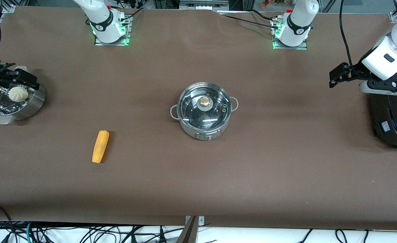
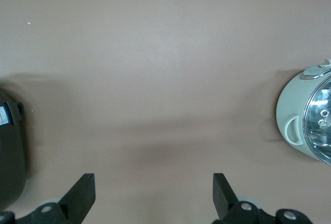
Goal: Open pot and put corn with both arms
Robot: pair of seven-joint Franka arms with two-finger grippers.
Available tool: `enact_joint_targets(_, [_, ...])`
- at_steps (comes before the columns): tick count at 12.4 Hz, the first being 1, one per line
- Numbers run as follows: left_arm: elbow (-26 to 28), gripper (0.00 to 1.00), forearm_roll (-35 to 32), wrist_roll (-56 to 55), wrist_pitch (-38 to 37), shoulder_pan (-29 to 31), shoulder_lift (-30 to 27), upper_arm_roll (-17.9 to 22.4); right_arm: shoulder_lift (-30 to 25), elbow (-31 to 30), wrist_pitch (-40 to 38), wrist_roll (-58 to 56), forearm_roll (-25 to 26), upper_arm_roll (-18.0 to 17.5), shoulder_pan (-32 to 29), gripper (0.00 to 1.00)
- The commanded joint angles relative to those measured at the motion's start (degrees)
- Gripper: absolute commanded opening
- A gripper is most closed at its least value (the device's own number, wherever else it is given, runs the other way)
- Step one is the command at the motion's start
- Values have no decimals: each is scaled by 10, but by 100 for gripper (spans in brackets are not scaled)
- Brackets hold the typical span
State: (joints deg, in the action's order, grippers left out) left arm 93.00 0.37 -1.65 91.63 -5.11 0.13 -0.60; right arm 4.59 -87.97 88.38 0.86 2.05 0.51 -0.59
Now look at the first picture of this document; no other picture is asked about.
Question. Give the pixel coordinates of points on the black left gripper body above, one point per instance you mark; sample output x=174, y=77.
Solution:
x=354, y=73

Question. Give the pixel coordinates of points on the yellow corn cob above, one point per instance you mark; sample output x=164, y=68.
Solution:
x=101, y=146

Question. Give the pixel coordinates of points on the glass pot lid with knob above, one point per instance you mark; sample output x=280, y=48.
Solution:
x=203, y=108

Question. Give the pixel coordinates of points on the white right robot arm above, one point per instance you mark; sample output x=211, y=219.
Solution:
x=105, y=20

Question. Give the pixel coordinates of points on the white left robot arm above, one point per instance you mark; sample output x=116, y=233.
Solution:
x=387, y=54

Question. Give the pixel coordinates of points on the silver steel cooking pot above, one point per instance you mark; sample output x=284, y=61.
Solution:
x=205, y=134

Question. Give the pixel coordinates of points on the white steamed bun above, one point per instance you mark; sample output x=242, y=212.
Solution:
x=18, y=94

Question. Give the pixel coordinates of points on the silver steel steamer pan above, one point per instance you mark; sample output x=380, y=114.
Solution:
x=29, y=104

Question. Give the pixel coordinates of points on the black rice cooker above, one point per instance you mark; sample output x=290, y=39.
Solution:
x=390, y=125

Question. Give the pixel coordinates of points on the grey background equipment box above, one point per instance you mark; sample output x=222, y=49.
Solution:
x=203, y=4

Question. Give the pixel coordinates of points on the brown table cover sheet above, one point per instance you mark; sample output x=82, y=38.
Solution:
x=198, y=182

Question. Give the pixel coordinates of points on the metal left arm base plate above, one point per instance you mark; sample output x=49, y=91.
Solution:
x=304, y=46

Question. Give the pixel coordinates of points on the aluminium frame profile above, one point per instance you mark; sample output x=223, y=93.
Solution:
x=394, y=16
x=6, y=8

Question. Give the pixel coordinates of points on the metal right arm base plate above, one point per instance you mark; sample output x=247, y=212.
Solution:
x=128, y=33

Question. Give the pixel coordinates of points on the aluminium table edge bracket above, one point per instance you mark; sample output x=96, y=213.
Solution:
x=192, y=229

